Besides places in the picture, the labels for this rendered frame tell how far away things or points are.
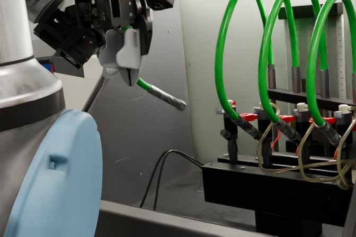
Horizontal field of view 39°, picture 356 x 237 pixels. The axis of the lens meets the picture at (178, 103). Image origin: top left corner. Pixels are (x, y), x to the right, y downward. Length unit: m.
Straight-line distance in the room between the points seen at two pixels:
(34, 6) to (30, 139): 0.70
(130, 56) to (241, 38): 0.61
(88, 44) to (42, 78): 0.67
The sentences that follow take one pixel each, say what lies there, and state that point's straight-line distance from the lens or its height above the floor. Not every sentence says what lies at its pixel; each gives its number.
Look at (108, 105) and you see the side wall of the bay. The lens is 1.23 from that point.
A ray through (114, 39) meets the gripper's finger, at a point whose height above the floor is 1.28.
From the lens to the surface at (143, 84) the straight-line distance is 1.03.
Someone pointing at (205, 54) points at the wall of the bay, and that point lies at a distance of 1.41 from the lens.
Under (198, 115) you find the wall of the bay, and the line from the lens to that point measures 1.47.
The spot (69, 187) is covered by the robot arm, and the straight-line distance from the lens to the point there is 0.31.
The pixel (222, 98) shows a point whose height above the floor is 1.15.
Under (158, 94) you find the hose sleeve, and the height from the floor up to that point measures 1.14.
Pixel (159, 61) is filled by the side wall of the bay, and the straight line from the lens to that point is 1.37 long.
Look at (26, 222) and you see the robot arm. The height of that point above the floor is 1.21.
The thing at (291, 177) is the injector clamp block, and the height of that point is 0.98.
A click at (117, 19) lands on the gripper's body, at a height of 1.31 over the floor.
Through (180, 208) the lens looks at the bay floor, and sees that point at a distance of 1.27.
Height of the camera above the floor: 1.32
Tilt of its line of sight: 11 degrees down
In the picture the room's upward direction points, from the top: 6 degrees counter-clockwise
